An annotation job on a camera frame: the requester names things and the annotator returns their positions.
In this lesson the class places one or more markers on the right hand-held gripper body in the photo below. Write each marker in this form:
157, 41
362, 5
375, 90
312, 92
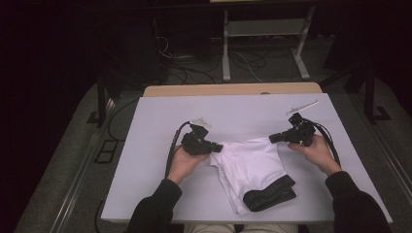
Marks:
301, 132

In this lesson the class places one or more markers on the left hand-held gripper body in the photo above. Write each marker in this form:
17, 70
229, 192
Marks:
194, 144

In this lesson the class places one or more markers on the white shorts with black waistband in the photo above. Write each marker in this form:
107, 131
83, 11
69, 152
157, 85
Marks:
256, 161

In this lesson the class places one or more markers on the person's left hand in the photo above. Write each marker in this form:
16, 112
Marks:
184, 165

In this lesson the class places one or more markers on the person's right hand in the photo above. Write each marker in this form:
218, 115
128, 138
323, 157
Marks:
315, 155

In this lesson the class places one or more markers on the round brown table cap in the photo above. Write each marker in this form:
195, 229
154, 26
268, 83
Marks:
265, 93

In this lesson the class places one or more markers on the dark metal stand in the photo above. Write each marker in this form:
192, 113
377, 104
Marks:
370, 97
101, 100

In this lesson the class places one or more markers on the white metal stand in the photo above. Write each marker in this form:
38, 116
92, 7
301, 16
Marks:
226, 48

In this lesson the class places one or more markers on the dark equipment case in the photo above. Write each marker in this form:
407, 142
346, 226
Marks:
145, 58

